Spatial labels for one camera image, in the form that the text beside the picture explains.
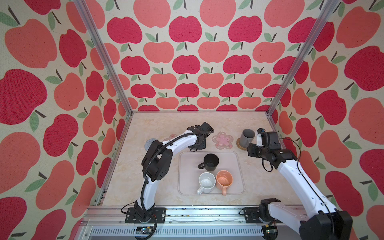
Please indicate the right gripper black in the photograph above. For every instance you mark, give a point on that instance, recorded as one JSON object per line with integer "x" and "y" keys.
{"x": 252, "y": 149}

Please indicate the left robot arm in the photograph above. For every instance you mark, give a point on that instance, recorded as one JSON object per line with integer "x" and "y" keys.
{"x": 157, "y": 161}

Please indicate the left aluminium corner post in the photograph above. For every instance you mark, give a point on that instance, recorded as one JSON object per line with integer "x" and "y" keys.
{"x": 90, "y": 24}

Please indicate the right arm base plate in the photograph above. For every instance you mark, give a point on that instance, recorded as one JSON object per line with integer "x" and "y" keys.
{"x": 255, "y": 215}

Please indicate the pink flower coaster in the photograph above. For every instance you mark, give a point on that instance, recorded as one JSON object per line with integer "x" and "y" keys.
{"x": 172, "y": 136}
{"x": 223, "y": 141}

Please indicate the aluminium corner post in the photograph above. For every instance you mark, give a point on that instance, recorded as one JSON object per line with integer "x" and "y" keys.
{"x": 319, "y": 24}
{"x": 90, "y": 24}

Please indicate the clear plastic tray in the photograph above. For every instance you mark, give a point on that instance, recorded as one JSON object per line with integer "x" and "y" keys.
{"x": 189, "y": 172}

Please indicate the black mug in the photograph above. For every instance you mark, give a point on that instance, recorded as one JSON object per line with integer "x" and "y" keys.
{"x": 210, "y": 163}

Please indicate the peach pink mug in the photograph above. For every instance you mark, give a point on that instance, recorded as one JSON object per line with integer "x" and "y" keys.
{"x": 224, "y": 180}

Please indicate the white mug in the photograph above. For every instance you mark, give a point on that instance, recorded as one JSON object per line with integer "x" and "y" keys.
{"x": 207, "y": 182}

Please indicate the grey round coaster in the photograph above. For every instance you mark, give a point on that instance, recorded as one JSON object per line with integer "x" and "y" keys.
{"x": 151, "y": 142}

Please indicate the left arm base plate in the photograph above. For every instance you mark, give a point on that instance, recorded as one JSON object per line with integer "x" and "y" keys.
{"x": 138, "y": 216}

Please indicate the grey mug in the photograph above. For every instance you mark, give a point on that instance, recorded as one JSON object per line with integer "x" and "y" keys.
{"x": 246, "y": 138}

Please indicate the right aluminium corner post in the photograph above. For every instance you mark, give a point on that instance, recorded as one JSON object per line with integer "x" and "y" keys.
{"x": 319, "y": 24}

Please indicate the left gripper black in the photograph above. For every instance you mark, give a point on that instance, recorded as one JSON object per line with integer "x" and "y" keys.
{"x": 203, "y": 147}

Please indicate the aluminium front rail frame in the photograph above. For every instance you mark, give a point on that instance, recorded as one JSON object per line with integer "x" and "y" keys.
{"x": 177, "y": 223}

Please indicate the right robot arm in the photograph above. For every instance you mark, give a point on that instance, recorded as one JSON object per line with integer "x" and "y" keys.
{"x": 322, "y": 220}

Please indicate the woven rattan round coaster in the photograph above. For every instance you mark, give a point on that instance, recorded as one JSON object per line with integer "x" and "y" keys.
{"x": 239, "y": 146}

